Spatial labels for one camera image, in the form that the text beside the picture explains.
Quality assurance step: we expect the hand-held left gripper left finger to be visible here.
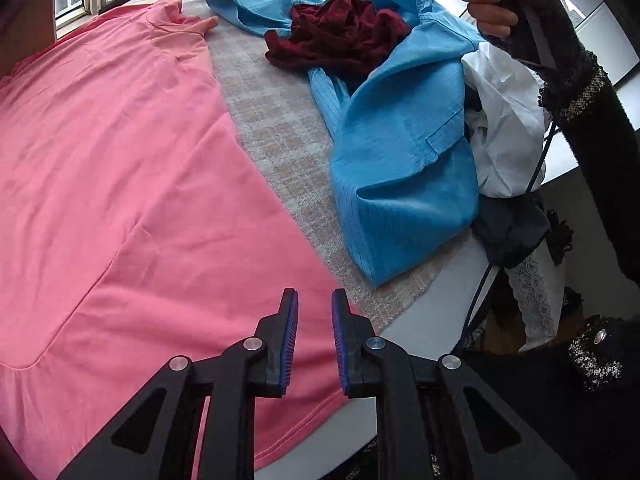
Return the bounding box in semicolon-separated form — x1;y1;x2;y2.
57;287;300;480

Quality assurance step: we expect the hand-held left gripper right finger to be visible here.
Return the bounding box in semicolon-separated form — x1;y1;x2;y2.
331;288;576;480

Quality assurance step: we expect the pink T-shirt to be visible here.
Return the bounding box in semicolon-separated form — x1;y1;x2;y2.
0;0;366;480

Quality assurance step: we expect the person's right forearm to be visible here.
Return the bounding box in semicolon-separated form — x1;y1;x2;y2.
495;0;640;281

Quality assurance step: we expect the person's right hand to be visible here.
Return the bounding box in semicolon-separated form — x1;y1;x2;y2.
457;0;521;41

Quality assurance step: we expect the dark red garment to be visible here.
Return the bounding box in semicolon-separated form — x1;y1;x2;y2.
264;0;411;81

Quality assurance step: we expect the white garment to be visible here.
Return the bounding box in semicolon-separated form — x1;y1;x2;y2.
460;42;548;201

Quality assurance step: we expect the blue garment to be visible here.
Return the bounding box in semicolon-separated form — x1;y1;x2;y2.
206;0;483;288

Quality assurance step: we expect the white lace cloth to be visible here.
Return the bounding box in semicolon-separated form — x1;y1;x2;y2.
502;247;568;353

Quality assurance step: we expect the dark grey garment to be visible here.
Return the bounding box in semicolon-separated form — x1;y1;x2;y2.
470;190;573;268

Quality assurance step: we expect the pink plaid blanket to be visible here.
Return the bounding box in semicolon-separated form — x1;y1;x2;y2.
180;0;481;333

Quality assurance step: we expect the light wooden board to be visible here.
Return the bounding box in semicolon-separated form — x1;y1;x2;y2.
0;0;57;78

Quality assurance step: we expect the gripper data cable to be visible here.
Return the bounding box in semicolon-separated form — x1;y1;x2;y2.
457;115;558;356

